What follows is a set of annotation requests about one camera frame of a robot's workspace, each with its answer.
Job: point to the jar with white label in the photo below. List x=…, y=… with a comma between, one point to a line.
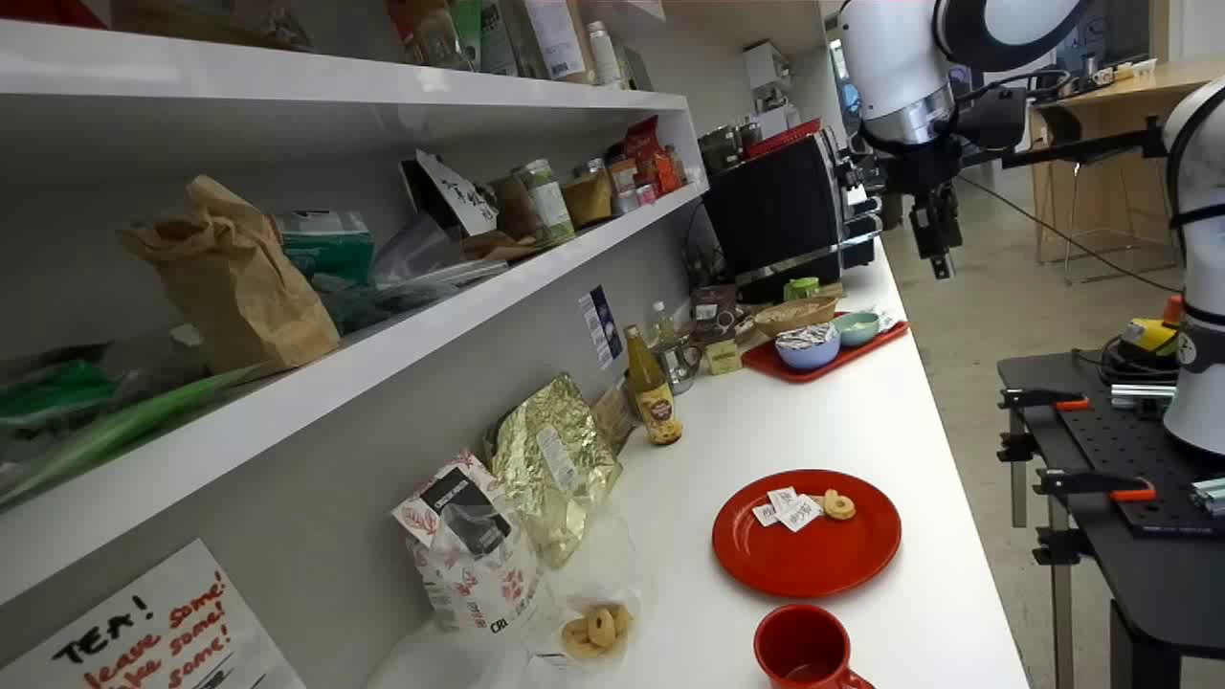
x=550, y=202

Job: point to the red mug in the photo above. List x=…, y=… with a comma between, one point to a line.
x=800, y=647

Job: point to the white appliance box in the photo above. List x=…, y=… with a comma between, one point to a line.
x=766, y=80

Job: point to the red plate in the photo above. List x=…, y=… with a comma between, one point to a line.
x=818, y=558

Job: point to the white red patterned coffee bag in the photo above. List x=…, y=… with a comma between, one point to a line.
x=466, y=548

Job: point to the gold foil bag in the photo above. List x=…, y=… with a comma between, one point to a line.
x=554, y=465

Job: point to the blue white bowl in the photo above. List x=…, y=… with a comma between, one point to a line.
x=809, y=348

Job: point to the white box with label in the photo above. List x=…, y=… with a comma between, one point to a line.
x=555, y=36

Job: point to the black workbench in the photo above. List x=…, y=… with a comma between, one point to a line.
x=1151, y=559

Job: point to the green bowl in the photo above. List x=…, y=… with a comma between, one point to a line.
x=859, y=327

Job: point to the amber jar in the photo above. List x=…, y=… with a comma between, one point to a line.
x=588, y=196

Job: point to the white black carton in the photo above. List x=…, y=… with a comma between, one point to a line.
x=448, y=192

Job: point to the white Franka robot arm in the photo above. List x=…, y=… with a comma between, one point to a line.
x=892, y=63

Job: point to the yellow tool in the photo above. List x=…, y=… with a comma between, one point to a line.
x=1151, y=336

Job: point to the white wall shelf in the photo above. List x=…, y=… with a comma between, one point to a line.
x=383, y=348

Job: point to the brown paper bag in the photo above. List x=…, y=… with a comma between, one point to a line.
x=243, y=294

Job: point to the orange green packages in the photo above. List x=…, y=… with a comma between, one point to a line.
x=444, y=29

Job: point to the white plastic bottle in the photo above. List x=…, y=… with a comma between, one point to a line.
x=604, y=57

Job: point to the small green cup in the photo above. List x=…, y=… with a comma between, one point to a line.
x=800, y=290

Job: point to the green plastic packages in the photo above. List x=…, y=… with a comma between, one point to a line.
x=89, y=415

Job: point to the small dark wall card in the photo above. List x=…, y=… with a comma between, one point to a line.
x=604, y=327

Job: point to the red snack packet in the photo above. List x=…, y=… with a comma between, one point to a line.
x=652, y=157

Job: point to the red tray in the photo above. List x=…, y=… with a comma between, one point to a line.
x=830, y=364

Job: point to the wooden cabinet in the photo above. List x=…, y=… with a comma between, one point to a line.
x=1112, y=192

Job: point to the black boom rod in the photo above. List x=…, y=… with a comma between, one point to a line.
x=1085, y=149

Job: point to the amber glass bottle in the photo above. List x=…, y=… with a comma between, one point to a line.
x=652, y=396

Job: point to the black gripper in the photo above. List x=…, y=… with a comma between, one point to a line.
x=928, y=192

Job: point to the white McCafe sugar packet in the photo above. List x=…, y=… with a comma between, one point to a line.
x=800, y=515
x=766, y=515

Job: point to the handwritten tea sign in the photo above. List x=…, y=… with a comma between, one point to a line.
x=153, y=632

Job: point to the green box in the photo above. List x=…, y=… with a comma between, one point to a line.
x=332, y=252

